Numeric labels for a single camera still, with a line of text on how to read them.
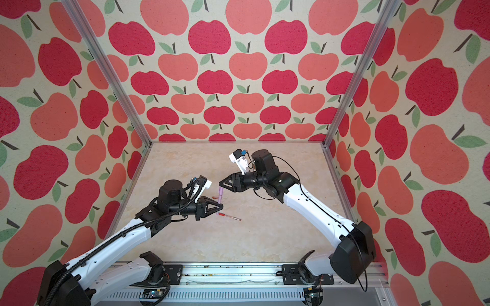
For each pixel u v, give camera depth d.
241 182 0.63
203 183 0.67
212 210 0.69
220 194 0.69
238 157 0.65
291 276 0.73
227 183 0.70
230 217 0.89
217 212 0.71
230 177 0.64
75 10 0.70
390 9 0.69
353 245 0.39
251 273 0.77
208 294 0.78
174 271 0.76
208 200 0.67
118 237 0.49
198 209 0.63
